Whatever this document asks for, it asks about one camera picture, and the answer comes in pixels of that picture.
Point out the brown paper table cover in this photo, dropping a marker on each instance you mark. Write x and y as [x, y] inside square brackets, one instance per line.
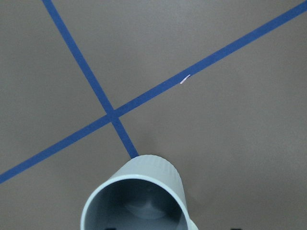
[236, 131]

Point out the white ceramic mug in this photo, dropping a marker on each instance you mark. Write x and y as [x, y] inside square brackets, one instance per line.
[146, 193]

